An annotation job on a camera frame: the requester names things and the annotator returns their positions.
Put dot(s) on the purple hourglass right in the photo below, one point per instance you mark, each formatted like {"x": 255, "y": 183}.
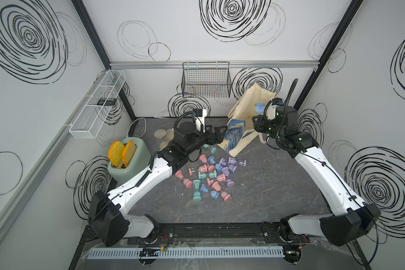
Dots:
{"x": 242, "y": 162}

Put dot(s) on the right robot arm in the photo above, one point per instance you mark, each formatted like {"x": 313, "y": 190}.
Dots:
{"x": 351, "y": 217}

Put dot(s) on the pink hourglass left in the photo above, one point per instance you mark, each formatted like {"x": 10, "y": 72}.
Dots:
{"x": 185, "y": 181}

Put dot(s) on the yellow toast slice left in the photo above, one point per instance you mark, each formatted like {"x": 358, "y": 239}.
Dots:
{"x": 115, "y": 153}

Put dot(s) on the white slotted cable duct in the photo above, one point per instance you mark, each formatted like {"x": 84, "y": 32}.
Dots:
{"x": 188, "y": 252}

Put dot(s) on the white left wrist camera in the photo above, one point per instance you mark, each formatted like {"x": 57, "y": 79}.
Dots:
{"x": 200, "y": 115}

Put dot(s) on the yellow toast slice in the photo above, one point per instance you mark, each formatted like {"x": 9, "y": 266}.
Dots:
{"x": 128, "y": 153}
{"x": 115, "y": 153}

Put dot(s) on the black wire basket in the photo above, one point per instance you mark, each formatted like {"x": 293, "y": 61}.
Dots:
{"x": 209, "y": 79}

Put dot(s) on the pink hourglass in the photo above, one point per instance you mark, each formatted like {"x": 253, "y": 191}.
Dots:
{"x": 203, "y": 158}
{"x": 185, "y": 181}

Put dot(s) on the teal hourglass near bag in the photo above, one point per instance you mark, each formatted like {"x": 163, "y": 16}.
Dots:
{"x": 210, "y": 148}

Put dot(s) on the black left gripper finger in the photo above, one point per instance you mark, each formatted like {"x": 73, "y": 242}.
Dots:
{"x": 217, "y": 138}
{"x": 220, "y": 129}

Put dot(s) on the canvas bag with starry print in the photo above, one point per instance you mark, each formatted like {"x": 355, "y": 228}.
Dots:
{"x": 240, "y": 128}

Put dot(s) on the white wire shelf basket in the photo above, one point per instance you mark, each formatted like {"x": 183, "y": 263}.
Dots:
{"x": 102, "y": 98}

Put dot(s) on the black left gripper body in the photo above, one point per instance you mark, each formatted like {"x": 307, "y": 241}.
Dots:
{"x": 199, "y": 140}

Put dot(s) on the yellow toast slice right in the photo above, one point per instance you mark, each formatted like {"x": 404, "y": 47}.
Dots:
{"x": 128, "y": 153}

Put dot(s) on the teal hourglass front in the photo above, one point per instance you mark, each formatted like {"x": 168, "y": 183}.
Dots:
{"x": 197, "y": 194}

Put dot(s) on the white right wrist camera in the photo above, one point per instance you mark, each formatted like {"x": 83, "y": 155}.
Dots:
{"x": 271, "y": 112}

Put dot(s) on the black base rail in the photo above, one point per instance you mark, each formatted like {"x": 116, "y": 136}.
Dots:
{"x": 267, "y": 232}

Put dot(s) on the short jar with beige lid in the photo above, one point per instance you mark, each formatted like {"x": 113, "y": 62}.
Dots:
{"x": 169, "y": 135}

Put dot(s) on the purple hourglass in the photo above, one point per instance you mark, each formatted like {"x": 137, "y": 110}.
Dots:
{"x": 242, "y": 162}
{"x": 230, "y": 183}

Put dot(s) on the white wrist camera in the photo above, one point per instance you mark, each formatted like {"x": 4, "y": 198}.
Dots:
{"x": 200, "y": 115}
{"x": 271, "y": 112}

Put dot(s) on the blue hourglass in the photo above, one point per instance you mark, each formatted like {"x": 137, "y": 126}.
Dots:
{"x": 259, "y": 108}
{"x": 215, "y": 194}

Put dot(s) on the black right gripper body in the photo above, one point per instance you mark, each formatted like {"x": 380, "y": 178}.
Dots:
{"x": 264, "y": 126}

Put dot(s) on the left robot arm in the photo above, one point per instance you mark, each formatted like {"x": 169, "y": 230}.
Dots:
{"x": 108, "y": 213}

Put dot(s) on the mint green toaster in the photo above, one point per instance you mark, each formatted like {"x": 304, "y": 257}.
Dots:
{"x": 139, "y": 162}

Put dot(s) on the tall glass jar with rice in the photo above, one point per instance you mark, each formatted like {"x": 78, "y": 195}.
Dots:
{"x": 160, "y": 133}

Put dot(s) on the blue hourglass front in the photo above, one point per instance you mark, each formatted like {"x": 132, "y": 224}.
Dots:
{"x": 259, "y": 108}

